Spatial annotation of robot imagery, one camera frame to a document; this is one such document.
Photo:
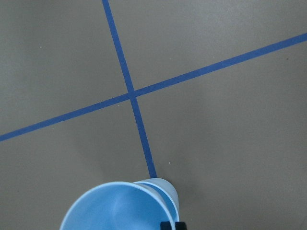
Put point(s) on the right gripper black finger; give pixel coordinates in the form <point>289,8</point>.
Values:
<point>166,225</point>

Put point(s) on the light blue cup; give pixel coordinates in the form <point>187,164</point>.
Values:
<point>167,192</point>
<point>117,206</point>

